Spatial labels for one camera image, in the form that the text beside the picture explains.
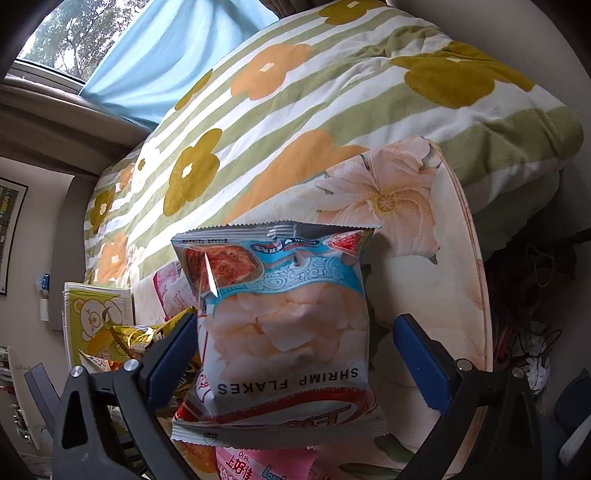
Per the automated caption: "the brown curtain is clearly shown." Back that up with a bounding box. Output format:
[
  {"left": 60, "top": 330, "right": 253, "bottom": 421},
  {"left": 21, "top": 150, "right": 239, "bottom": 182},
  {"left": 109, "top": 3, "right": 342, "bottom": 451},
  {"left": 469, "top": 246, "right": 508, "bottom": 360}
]
[{"left": 263, "top": 0, "right": 342, "bottom": 14}]

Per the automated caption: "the light blue curtain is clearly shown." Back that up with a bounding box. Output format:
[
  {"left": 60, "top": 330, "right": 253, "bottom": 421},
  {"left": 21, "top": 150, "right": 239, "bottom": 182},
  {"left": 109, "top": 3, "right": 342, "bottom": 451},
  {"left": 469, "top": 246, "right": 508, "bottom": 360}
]
[{"left": 78, "top": 0, "right": 278, "bottom": 130}]

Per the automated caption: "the window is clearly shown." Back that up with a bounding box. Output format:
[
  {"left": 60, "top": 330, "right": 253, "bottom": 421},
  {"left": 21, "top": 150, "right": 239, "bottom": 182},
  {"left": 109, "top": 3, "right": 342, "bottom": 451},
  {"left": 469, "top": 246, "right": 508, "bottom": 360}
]
[{"left": 0, "top": 0, "right": 93, "bottom": 88}]

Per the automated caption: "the pink white snack packet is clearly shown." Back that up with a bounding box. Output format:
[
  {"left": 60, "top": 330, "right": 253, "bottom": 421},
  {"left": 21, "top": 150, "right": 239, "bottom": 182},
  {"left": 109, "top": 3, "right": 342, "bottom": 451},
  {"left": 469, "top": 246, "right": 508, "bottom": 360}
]
[{"left": 152, "top": 261, "right": 200, "bottom": 324}]

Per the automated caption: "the orange yellow snack packet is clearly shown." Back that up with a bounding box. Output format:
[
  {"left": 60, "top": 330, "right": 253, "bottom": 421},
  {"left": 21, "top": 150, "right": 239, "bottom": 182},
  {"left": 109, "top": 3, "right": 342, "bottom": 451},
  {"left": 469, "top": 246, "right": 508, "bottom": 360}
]
[{"left": 78, "top": 348, "right": 139, "bottom": 374}]

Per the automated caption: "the white blue shrimp chip bag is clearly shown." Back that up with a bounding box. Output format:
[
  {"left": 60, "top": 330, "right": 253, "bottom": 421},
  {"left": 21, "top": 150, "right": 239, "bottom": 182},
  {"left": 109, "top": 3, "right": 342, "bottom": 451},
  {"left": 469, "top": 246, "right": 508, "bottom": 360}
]
[{"left": 171, "top": 222, "right": 389, "bottom": 446}]

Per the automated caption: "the tangle of cables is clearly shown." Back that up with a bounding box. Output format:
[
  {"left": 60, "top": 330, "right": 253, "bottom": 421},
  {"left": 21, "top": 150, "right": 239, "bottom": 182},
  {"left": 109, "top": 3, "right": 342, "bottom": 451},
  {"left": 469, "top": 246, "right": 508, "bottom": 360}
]
[{"left": 489, "top": 240, "right": 564, "bottom": 398}]

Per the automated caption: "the framed wall picture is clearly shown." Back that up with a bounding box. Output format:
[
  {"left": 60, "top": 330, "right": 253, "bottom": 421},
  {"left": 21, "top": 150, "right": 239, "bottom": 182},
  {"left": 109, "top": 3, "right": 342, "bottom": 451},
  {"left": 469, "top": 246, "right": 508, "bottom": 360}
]
[{"left": 0, "top": 178, "right": 29, "bottom": 296}]

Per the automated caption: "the yellow cardboard box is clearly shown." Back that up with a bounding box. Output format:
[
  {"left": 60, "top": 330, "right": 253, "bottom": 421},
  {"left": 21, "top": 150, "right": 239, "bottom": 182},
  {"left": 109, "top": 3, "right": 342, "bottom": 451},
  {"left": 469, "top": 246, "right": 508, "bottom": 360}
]
[{"left": 62, "top": 281, "right": 134, "bottom": 372}]

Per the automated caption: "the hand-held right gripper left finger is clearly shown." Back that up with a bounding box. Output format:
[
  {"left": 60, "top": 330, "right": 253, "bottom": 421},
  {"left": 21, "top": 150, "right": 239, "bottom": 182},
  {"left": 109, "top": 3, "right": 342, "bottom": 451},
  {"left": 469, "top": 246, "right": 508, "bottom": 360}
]
[{"left": 50, "top": 311, "right": 204, "bottom": 480}]

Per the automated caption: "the gold yellow snack packet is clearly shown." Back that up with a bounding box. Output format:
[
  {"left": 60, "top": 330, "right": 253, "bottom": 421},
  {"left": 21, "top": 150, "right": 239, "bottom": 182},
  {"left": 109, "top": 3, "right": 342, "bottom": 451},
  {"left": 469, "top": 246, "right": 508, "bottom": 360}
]
[{"left": 111, "top": 307, "right": 197, "bottom": 361}]

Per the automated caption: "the green striped floral blanket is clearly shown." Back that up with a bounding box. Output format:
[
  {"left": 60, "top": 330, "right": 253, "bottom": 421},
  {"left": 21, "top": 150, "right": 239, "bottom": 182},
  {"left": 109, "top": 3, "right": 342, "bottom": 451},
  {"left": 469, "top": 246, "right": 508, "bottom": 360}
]
[{"left": 83, "top": 0, "right": 585, "bottom": 287}]

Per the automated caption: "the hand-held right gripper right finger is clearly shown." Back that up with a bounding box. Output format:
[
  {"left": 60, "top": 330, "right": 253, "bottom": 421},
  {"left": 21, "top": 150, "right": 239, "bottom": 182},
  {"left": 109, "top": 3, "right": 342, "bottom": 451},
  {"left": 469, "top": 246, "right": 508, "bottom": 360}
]
[{"left": 392, "top": 314, "right": 543, "bottom": 480}]

